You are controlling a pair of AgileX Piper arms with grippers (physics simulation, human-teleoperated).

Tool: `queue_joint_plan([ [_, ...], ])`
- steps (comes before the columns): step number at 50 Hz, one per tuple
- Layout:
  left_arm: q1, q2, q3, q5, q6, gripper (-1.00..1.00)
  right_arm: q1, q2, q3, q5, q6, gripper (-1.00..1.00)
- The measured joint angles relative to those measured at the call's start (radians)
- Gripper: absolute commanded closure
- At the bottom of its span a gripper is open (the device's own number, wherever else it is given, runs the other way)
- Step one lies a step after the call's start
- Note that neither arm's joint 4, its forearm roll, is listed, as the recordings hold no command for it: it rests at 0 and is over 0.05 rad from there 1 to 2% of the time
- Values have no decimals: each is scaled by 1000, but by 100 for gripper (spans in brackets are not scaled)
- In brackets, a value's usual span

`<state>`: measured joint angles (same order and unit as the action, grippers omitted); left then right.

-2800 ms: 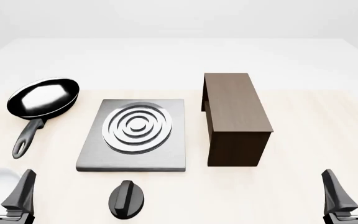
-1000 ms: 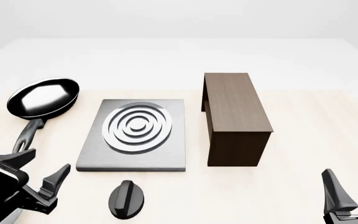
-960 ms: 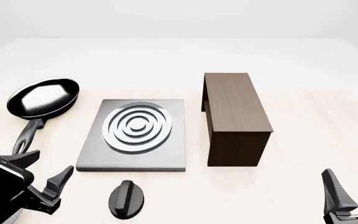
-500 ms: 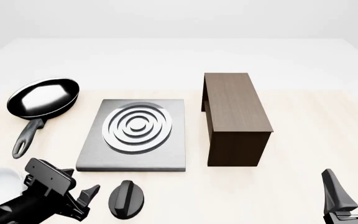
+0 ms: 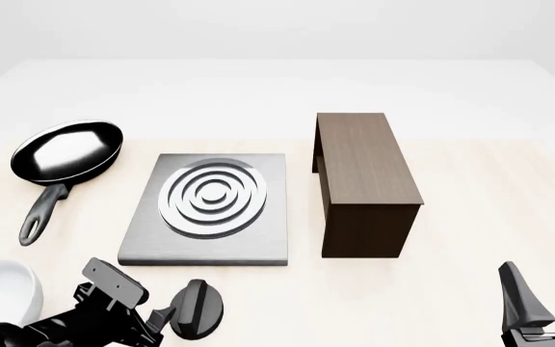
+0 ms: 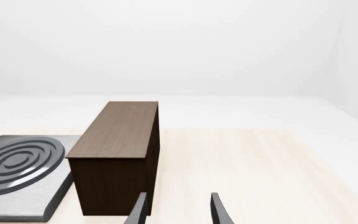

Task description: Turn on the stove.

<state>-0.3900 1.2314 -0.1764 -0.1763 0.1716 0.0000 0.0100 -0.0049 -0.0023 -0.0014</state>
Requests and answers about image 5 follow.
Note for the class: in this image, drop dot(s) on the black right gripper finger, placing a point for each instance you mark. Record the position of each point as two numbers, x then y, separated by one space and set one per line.
523 300

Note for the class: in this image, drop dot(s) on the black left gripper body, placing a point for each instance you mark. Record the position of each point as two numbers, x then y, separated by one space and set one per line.
130 330

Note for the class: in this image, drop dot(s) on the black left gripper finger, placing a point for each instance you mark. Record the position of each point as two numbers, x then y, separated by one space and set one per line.
163 318

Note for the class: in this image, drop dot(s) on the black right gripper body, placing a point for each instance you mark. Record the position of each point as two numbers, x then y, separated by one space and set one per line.
545 338

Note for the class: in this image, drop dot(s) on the round black stove knob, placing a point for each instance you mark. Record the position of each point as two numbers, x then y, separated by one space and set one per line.
198 311

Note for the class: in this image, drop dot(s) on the flat grey stove plate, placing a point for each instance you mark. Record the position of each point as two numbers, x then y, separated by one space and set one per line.
147 238

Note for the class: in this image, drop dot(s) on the left gripper flat plate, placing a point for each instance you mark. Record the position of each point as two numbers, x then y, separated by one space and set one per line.
113 282

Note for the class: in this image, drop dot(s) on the black frying pan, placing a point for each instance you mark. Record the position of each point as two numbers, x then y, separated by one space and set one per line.
68 150

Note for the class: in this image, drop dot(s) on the dark brown wooden cabinet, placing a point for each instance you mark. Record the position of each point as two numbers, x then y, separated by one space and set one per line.
369 173

